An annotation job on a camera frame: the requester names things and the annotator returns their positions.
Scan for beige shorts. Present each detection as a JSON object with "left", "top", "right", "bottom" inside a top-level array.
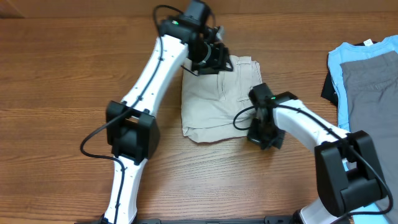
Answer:
[{"left": 181, "top": 55, "right": 262, "bottom": 143}]

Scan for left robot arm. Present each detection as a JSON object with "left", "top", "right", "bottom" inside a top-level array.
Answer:
[{"left": 102, "top": 1, "right": 233, "bottom": 223}]

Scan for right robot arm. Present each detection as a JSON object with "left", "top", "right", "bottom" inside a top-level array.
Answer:
[{"left": 248, "top": 83, "right": 394, "bottom": 223}]

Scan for light blue t-shirt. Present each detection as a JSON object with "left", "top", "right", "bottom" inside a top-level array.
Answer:
[{"left": 328, "top": 34, "right": 398, "bottom": 224}]

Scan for grey shorts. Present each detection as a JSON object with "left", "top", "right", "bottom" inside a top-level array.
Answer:
[{"left": 341, "top": 51, "right": 397, "bottom": 222}]

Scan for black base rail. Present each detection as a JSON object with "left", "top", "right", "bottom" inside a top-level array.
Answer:
[{"left": 74, "top": 215, "right": 312, "bottom": 224}]

